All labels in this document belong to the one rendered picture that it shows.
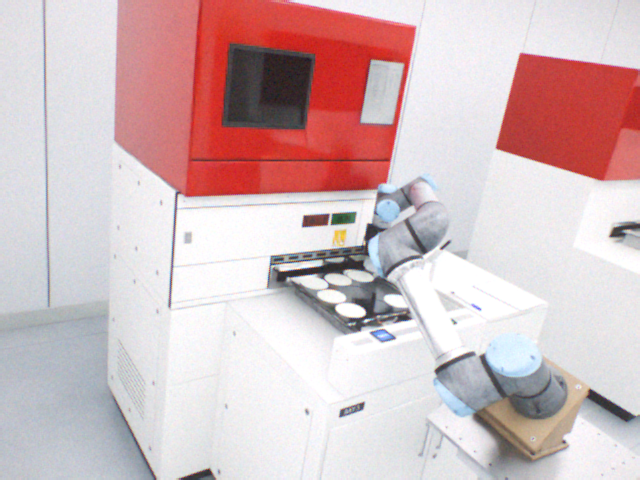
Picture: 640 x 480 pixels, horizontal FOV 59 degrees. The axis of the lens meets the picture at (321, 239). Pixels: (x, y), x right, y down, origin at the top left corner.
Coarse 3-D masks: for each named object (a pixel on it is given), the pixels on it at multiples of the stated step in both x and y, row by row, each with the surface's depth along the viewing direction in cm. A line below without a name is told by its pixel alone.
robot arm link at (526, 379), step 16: (512, 336) 137; (496, 352) 136; (512, 352) 134; (528, 352) 132; (496, 368) 133; (512, 368) 131; (528, 368) 131; (544, 368) 136; (496, 384) 135; (512, 384) 134; (528, 384) 135; (544, 384) 137
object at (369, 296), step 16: (336, 272) 216; (368, 272) 221; (304, 288) 198; (336, 288) 202; (352, 288) 204; (368, 288) 206; (384, 288) 209; (336, 304) 190; (368, 304) 194; (384, 304) 196; (352, 320) 181
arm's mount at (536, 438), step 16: (560, 368) 149; (576, 384) 144; (576, 400) 142; (496, 416) 150; (512, 416) 148; (560, 416) 142; (576, 416) 145; (512, 432) 146; (528, 432) 143; (544, 432) 141; (560, 432) 144; (528, 448) 142; (544, 448) 143; (560, 448) 147
